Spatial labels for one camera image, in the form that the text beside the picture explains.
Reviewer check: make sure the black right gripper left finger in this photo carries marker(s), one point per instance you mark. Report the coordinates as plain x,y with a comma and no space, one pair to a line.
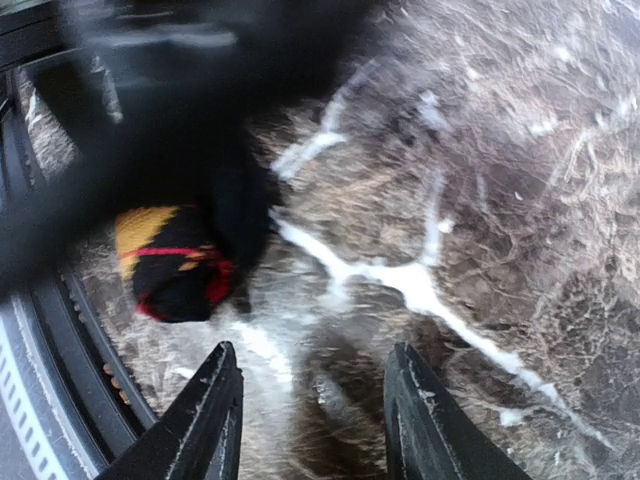
199,435

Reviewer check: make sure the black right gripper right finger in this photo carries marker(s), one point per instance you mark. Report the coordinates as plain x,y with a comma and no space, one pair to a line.
427,434

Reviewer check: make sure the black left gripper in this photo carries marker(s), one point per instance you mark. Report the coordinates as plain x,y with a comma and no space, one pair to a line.
189,75

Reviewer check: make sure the black red yellow argyle sock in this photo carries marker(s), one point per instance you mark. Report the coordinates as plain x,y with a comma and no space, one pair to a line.
168,257

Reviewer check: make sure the black front table rail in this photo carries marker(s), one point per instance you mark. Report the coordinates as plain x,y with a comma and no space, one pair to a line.
86,399

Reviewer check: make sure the white slotted cable duct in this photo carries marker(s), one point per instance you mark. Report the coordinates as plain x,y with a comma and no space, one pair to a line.
42,459

